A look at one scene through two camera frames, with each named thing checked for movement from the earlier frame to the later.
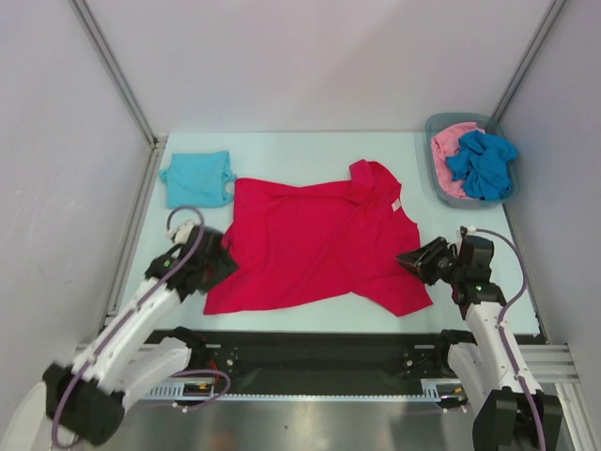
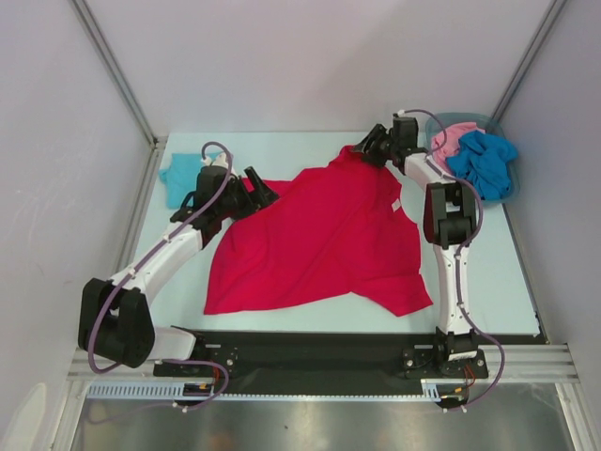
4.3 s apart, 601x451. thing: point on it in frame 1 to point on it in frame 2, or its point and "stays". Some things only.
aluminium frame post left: [114, 72] stays
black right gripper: [432, 258] to [374, 145]
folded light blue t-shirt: [197, 178] stays
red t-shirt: [295, 241] stays
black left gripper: [226, 266] to [260, 198]
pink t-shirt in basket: [445, 145] stays
